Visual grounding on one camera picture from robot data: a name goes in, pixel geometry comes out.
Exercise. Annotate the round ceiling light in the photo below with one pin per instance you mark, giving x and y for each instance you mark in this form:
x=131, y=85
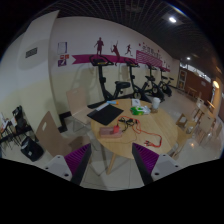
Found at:
x=172, y=19
x=188, y=58

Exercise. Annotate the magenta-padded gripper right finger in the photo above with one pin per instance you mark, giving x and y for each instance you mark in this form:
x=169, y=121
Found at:
x=146, y=159

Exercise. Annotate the group of wooden chairs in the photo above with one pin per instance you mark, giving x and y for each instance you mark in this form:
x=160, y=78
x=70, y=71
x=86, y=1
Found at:
x=200, y=125

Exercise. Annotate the white paper cup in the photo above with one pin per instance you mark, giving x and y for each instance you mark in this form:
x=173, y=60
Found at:
x=156, y=102

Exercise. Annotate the black bag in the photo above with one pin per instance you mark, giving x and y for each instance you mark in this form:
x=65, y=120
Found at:
x=31, y=150

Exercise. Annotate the green wet wipes pack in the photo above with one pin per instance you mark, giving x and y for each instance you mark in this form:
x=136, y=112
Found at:
x=140, y=110

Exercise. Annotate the small orange wall sign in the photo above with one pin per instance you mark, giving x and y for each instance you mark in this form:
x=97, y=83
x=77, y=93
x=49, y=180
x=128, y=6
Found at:
x=65, y=57

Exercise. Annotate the white paper sheet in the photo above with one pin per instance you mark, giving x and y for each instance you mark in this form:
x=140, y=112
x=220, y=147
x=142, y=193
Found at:
x=101, y=107

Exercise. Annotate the brown wooden coaster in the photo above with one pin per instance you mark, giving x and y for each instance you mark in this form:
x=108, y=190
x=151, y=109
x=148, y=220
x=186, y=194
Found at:
x=154, y=110

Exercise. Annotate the grey wall vent grille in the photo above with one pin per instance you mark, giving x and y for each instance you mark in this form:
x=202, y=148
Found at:
x=31, y=52

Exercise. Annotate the white purple wall poster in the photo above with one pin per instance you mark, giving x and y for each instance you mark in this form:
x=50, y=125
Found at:
x=62, y=48

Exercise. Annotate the black mouse pad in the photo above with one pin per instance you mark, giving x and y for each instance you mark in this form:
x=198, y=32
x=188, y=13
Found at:
x=105, y=114

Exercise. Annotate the small white box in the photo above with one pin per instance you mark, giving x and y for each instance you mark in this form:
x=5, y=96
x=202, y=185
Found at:
x=136, y=102

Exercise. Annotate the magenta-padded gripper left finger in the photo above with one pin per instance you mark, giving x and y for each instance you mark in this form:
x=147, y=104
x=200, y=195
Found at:
x=77, y=159

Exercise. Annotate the blue and orange marker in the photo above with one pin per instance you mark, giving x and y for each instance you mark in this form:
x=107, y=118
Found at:
x=112, y=102

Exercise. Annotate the black cluttered chair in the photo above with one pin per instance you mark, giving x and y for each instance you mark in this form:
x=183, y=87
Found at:
x=18, y=121

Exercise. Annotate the small purple wall sign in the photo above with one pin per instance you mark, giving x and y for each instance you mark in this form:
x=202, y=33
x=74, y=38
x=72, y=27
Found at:
x=62, y=63

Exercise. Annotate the black exercise bike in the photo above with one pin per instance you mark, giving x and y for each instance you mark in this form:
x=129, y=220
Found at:
x=104, y=83
x=135, y=86
x=166, y=86
x=154, y=88

